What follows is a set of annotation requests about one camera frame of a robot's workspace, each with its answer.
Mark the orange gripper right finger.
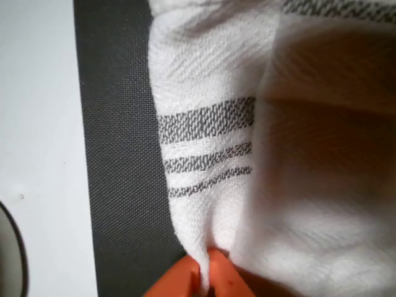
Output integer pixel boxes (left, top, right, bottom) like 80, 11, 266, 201
208, 249, 256, 297

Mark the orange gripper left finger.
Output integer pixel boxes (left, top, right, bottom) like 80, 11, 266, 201
147, 254, 202, 297

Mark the white grey-striped towel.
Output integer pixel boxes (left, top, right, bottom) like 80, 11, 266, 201
146, 0, 396, 297

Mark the black desk mat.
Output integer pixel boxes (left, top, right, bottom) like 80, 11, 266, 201
72, 0, 190, 297

